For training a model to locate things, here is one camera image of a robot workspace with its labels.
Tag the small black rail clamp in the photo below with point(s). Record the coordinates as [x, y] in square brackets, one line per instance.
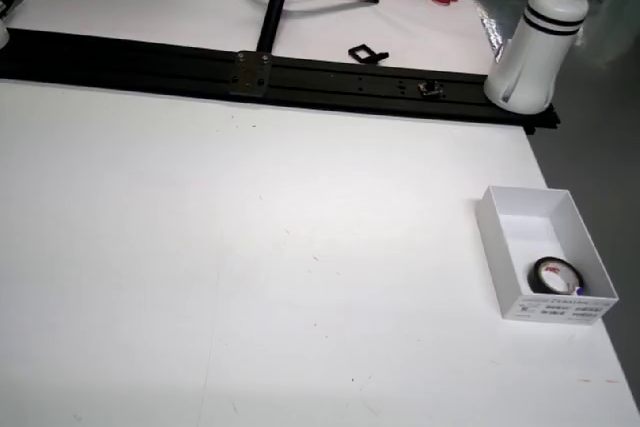
[430, 89]

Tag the small black bracket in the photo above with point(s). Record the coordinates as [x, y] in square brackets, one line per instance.
[372, 58]

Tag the dark metal joining plate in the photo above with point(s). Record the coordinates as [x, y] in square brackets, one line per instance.
[250, 74]

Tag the white rounded object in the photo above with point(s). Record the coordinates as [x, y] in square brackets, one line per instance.
[3, 37]

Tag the black tape roll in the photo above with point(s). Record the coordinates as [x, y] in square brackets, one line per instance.
[537, 282]

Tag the black tripod stand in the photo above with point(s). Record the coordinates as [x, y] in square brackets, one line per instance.
[275, 12]

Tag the white cardboard bin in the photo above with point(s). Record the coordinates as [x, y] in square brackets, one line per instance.
[504, 257]

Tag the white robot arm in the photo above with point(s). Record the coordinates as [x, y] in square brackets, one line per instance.
[545, 47]

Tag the silver foil strip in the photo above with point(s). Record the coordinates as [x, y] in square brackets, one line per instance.
[492, 29]

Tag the black aluminium rail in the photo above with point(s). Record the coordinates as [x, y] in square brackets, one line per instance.
[150, 67]

